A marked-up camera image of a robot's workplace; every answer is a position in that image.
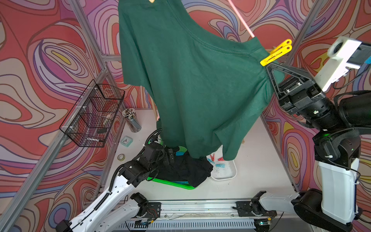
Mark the dark green t-shirt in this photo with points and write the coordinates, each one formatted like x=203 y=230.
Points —
x=209 y=91

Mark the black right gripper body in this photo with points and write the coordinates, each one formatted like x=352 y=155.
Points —
x=313 y=105

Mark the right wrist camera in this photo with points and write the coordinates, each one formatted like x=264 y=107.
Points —
x=343 y=55

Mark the green plastic basket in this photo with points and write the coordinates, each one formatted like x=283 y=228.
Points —
x=174 y=184

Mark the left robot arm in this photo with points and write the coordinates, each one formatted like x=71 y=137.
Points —
x=118 y=203

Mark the white plastic tray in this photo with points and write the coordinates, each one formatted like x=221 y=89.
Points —
x=221 y=174

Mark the clear pencil cup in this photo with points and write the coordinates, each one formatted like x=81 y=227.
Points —
x=130 y=117

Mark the light blue plastic clothespin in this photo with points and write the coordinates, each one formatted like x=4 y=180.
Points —
x=220 y=165

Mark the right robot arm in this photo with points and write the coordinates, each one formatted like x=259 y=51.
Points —
x=340 y=123

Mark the wooden clothes rack frame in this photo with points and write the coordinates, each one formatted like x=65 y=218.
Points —
x=155 y=110

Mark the black wire basket left wall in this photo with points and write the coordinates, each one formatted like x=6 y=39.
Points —
x=93 y=115

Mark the yellow plastic clothespin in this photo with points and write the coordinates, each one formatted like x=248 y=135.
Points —
x=281 y=50

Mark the pink hanger of green shirt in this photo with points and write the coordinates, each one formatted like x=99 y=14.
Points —
x=241 y=19

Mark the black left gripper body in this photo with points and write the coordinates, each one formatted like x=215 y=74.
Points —
x=166 y=161

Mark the black t-shirt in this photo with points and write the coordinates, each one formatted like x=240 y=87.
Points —
x=201 y=171

